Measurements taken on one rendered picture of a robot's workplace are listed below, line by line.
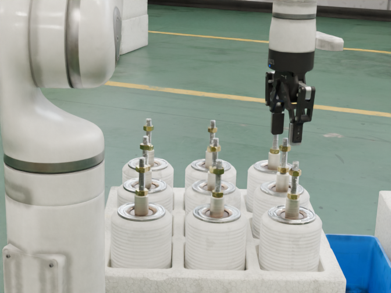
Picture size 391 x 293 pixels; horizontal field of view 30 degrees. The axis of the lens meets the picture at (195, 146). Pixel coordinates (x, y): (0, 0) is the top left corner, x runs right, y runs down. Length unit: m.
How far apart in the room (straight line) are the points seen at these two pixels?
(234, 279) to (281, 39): 0.38
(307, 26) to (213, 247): 0.38
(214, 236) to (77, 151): 0.50
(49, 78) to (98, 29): 0.06
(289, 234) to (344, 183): 0.99
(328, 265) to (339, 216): 0.69
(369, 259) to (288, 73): 0.45
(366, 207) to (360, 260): 0.48
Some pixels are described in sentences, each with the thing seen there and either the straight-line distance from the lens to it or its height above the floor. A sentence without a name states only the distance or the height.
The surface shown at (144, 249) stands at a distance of 1.12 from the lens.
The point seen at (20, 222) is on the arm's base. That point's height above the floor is 0.42.
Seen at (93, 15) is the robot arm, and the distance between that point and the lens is 0.62.
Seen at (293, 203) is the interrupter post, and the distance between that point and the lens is 1.14.
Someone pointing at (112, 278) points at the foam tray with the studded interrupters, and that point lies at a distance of 1.11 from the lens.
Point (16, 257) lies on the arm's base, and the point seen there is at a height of 0.39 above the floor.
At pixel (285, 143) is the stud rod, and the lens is 1.24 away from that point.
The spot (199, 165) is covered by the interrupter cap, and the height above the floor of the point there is 0.25.
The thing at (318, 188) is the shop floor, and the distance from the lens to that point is 2.04.
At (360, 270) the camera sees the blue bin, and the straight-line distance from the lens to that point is 1.48.
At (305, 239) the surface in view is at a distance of 1.13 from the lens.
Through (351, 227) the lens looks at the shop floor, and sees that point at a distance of 1.80.
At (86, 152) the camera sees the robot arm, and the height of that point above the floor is 0.49.
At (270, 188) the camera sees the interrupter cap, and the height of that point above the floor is 0.25.
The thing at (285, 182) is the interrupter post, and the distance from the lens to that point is 1.25.
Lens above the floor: 0.68
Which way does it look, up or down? 17 degrees down
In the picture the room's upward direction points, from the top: 2 degrees clockwise
